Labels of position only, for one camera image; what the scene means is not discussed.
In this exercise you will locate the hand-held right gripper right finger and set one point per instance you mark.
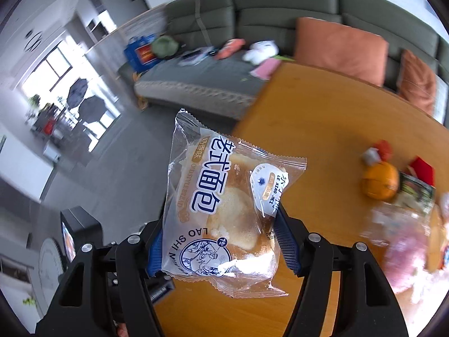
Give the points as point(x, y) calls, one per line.
point(286, 245)

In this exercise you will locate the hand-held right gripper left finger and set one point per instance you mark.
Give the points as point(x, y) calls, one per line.
point(154, 252)

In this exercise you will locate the clear bread packet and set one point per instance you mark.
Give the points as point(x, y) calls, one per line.
point(224, 217)

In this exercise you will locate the white plastic bag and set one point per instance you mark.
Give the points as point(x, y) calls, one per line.
point(403, 252)

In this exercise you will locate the green snack packet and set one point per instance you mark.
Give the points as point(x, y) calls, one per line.
point(417, 191)

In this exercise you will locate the white round appliance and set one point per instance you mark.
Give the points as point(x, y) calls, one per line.
point(49, 270)

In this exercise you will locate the orange fruit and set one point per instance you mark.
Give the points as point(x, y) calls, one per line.
point(380, 182)

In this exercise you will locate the black studio umbrella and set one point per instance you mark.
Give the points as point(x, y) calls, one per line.
point(78, 91)
point(92, 109)

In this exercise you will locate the small red white wrapper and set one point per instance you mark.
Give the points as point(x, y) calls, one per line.
point(371, 154)

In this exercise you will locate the red packet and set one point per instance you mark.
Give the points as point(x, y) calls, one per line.
point(422, 168)

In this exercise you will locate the large window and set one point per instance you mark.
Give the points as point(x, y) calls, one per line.
point(52, 66)

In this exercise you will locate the blue and red bag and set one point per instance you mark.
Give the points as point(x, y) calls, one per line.
point(140, 54)

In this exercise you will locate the white plush toy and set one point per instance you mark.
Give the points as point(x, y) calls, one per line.
point(259, 52)

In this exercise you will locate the green hat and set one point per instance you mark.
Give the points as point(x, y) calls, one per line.
point(165, 46)

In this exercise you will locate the large orange cushion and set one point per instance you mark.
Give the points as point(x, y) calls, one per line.
point(340, 52)

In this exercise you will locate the black white papers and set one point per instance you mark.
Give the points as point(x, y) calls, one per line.
point(194, 56)

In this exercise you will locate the orange pink plush toy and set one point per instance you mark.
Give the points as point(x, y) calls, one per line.
point(228, 49)

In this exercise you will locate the small orange cushion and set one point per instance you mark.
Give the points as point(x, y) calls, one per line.
point(417, 80)

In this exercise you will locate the grey striped cushion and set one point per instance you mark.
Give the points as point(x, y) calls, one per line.
point(441, 101)

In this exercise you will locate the green sofa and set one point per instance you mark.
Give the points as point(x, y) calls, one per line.
point(280, 7)

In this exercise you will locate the white wall shelf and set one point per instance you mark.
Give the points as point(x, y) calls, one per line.
point(100, 21)

